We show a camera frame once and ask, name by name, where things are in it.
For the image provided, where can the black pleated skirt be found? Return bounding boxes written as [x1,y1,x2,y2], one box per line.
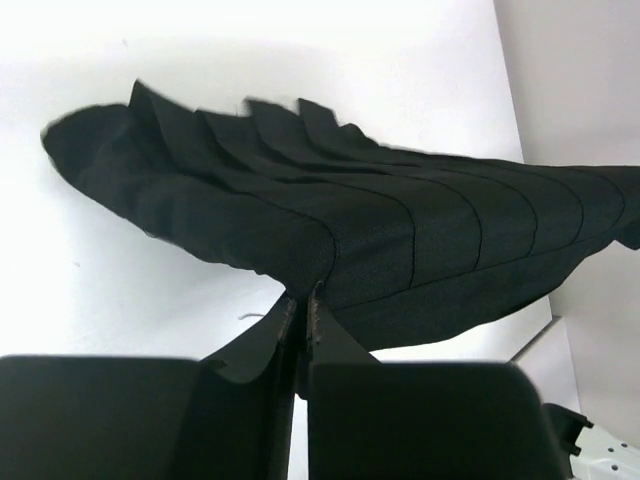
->
[42,83,639,350]

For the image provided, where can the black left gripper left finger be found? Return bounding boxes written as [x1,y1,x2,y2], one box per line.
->
[1,297,298,479]

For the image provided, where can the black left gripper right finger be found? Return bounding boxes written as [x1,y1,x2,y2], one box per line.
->
[306,286,563,479]

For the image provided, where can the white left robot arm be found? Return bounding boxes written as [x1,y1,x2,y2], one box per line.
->
[1,289,639,479]

